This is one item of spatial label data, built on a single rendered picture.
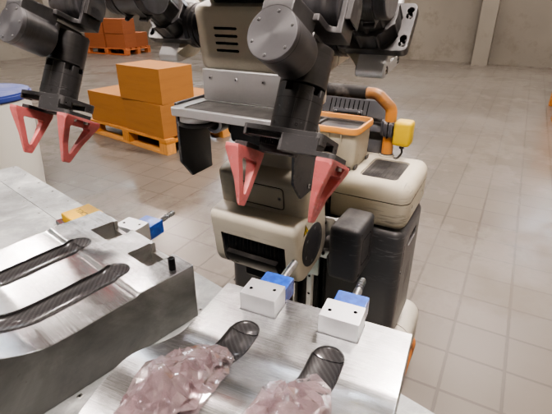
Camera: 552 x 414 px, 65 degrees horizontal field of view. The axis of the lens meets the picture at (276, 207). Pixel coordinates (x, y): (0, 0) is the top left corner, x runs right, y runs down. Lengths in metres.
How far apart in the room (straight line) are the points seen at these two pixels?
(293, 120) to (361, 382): 0.30
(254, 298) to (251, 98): 0.42
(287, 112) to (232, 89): 0.37
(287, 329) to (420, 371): 1.24
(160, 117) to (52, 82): 3.04
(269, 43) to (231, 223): 0.56
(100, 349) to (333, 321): 0.28
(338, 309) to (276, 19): 0.34
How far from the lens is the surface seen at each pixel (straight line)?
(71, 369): 0.58
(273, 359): 0.52
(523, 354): 1.98
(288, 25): 0.46
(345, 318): 0.54
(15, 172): 1.37
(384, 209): 1.12
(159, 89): 3.76
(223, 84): 0.88
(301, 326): 0.56
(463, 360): 1.86
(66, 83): 0.79
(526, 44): 10.32
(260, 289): 0.57
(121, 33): 11.39
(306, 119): 0.51
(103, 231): 0.77
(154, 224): 0.84
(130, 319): 0.59
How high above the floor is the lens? 1.22
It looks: 26 degrees down
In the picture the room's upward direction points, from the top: straight up
